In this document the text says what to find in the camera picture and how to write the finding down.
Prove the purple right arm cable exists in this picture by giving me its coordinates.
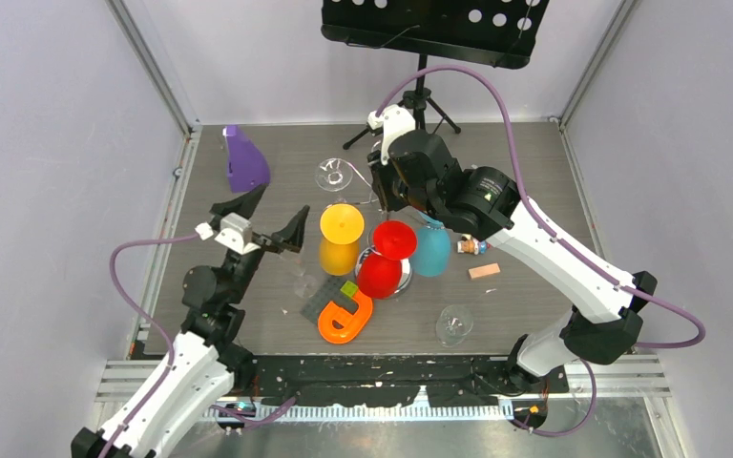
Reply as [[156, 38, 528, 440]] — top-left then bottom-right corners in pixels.
[[375, 65, 707, 439]]

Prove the red plastic wine glass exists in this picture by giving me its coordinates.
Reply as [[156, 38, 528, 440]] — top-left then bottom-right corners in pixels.
[[356, 220, 417, 300]]

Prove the chrome wine glass rack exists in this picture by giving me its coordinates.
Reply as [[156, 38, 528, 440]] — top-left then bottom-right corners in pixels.
[[341, 157, 415, 299]]

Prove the clear wine glass with label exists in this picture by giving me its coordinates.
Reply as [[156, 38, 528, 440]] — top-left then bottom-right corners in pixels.
[[280, 251, 319, 299]]

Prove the blue plastic wine glass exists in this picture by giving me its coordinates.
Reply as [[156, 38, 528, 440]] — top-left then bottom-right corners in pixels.
[[409, 213, 450, 278]]

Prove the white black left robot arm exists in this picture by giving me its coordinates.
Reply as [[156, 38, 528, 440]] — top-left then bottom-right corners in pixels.
[[71, 185, 310, 457]]

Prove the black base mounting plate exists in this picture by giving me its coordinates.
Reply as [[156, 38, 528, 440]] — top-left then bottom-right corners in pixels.
[[232, 355, 569, 407]]

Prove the lime green building brick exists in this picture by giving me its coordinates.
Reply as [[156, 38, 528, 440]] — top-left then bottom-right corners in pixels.
[[340, 281, 359, 301]]

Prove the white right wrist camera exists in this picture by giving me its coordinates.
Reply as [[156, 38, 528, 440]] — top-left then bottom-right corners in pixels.
[[367, 104, 416, 166]]

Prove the grey studded building plate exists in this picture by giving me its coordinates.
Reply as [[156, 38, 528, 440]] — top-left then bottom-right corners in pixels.
[[300, 276, 358, 324]]

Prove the pink eraser block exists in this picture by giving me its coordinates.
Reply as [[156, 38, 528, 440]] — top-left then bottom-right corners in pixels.
[[468, 262, 501, 280]]

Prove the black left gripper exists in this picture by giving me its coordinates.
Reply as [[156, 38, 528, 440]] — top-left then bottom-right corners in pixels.
[[212, 185, 306, 303]]

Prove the yellow plastic wine glass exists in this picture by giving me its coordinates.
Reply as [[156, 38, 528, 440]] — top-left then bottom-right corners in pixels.
[[319, 203, 365, 276]]

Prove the black music stand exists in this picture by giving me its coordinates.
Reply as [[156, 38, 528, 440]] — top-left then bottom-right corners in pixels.
[[320, 0, 551, 151]]

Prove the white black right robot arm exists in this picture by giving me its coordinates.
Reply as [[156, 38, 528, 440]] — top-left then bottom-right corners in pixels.
[[367, 128, 658, 392]]

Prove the ice cream cone toy figure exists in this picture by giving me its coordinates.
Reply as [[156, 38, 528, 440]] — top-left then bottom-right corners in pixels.
[[456, 234, 491, 256]]

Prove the purple plastic stand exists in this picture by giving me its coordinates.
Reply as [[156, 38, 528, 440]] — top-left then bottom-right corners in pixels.
[[222, 125, 271, 193]]

